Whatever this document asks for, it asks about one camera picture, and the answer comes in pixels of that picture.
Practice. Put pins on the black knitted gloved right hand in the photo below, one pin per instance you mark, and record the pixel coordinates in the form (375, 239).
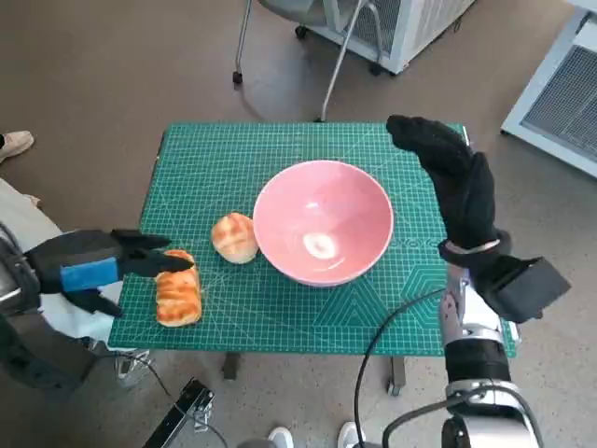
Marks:
(462, 186)

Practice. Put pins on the bare black left hand, blue tape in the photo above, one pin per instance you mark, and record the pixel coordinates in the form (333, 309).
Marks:
(84, 270)

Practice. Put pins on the rectangular toy bread loaf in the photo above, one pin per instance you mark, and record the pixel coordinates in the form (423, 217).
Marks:
(179, 298)

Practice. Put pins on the pink bowl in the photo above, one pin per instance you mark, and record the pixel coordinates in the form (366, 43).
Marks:
(322, 205)

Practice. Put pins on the round toy bread bun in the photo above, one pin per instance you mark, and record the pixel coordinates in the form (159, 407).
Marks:
(231, 238)

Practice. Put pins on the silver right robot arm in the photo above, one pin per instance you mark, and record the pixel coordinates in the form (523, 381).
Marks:
(476, 359)

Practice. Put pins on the person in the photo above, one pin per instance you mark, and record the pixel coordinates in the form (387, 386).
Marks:
(18, 205)

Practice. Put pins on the white cabinet with mesh panels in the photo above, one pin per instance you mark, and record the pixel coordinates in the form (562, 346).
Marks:
(559, 102)

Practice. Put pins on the white cabinet on casters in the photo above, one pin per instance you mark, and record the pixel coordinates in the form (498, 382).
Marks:
(420, 28)

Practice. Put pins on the small table with metal legs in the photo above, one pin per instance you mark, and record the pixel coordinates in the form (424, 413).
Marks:
(396, 373)

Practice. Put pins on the green cutting mat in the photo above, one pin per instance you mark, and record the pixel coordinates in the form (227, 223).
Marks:
(280, 317)

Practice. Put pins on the grey chair with metal legs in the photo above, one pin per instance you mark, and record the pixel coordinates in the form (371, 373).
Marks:
(289, 9)

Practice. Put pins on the white shoe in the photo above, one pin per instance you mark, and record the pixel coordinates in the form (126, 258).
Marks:
(281, 438)
(349, 436)

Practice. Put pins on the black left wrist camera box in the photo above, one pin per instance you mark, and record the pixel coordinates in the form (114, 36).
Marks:
(37, 354)

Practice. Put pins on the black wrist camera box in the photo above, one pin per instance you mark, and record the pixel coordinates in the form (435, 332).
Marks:
(527, 289)
(37, 354)

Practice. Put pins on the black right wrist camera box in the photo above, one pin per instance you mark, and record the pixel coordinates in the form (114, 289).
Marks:
(527, 289)

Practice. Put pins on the black metal frame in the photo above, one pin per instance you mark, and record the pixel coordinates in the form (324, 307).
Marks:
(182, 410)

